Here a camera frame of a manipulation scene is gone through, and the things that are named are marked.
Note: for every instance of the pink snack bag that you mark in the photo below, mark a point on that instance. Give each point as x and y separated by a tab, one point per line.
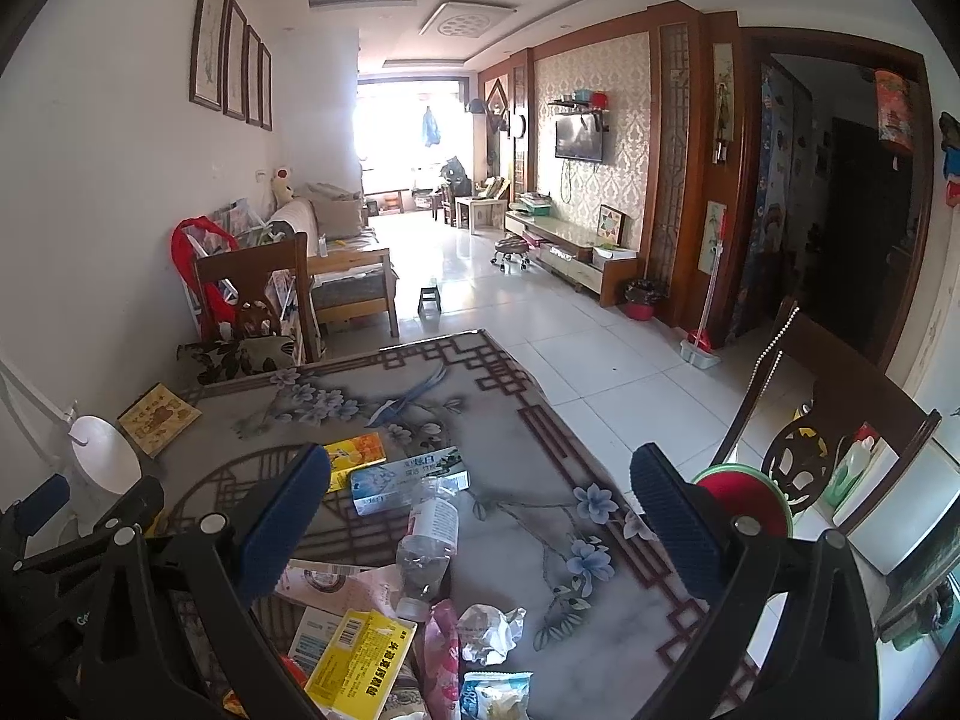
438	662

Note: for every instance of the red white broom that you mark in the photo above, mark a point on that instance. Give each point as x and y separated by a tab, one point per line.
696	348

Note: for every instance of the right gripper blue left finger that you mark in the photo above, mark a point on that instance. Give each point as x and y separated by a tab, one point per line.
273	517

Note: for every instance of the blue white long box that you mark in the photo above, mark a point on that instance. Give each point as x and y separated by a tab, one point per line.
409	481

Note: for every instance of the floral seat cushion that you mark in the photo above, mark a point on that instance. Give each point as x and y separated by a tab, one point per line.
219	361

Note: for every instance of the red green trash bin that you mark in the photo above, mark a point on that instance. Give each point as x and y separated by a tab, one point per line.
743	491

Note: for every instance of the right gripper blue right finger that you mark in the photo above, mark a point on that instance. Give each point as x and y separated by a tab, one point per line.
686	520

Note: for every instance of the yellow orange drink box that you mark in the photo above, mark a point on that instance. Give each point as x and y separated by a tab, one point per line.
348	455

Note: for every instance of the four framed wall paintings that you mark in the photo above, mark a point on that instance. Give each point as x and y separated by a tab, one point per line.
231	69

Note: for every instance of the low tv cabinet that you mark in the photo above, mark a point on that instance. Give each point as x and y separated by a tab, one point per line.
577	255

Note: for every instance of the small red floor bin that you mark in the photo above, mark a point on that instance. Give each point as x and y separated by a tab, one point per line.
641	297

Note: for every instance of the yellow carton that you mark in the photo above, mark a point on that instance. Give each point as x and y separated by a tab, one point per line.
358	669

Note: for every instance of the small dark stool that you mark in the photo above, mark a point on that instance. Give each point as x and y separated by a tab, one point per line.
429	300

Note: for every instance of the swivel stool with wheels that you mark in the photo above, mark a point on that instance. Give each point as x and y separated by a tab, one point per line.
511	250

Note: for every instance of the wall mounted television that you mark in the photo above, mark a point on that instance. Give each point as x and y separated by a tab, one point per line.
580	137

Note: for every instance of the dark wooden chair left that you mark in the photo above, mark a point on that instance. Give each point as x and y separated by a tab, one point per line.
250	271

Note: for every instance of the clear wrapper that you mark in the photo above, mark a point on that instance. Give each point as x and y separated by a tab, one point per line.
488	635

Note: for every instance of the wooden sofa with cushions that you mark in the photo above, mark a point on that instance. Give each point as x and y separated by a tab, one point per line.
350	270

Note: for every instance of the white desk lamp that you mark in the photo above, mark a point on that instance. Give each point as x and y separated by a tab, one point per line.
89	452

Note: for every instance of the blue white snack packet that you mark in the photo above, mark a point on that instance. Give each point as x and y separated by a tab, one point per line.
488	695

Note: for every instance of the dark wooden chair right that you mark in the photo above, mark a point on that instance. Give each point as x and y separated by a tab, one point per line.
849	392

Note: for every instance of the red bag on chair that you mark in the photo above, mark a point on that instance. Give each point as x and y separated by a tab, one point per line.
188	257

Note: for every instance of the dark wooden chair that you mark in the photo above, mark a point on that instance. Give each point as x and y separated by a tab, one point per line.
849	392
250	271

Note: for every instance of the gold patterned flat box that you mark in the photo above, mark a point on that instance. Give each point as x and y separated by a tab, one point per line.
156	419

